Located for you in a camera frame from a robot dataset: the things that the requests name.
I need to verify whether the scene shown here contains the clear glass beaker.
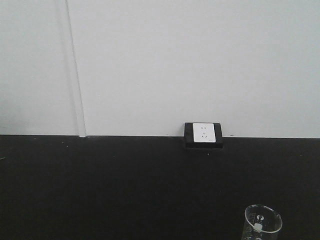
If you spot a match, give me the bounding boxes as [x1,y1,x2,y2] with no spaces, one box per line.
[241,204,283,240]

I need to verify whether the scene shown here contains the black socket housing box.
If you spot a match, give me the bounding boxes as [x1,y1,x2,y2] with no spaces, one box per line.
[184,122,224,150]

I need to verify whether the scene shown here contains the white wall power socket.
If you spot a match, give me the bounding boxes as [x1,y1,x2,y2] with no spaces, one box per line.
[192,123,216,143]

